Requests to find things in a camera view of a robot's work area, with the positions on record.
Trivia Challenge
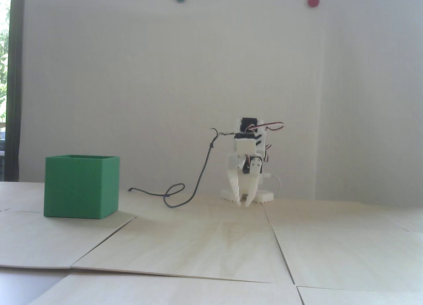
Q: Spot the white power cable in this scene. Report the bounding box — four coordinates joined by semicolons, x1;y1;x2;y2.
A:
266;174;282;199

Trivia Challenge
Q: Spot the green box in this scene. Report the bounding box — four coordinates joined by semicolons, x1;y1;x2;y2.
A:
43;154;120;220

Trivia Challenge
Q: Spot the dark window frame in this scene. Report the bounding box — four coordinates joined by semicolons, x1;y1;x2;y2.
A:
8;0;25;182

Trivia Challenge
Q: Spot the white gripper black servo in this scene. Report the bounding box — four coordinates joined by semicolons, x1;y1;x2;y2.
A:
227;153;265;208

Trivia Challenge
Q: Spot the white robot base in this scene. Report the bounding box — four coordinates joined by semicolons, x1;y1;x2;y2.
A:
220;173;275;205

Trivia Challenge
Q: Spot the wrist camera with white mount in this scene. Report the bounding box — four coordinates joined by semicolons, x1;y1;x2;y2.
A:
234;133;257;154

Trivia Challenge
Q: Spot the black camera cable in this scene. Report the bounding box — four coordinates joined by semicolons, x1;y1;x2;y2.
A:
128;128;237;208

